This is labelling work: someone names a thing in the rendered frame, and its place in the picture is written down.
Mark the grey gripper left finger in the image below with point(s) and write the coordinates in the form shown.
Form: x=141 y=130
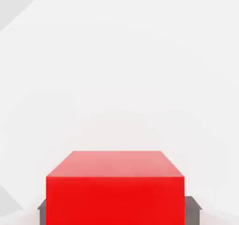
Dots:
x=43 y=214

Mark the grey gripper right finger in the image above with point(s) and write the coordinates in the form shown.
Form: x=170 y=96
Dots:
x=192 y=212

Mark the small red cube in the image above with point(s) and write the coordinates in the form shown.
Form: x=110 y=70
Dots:
x=115 y=197

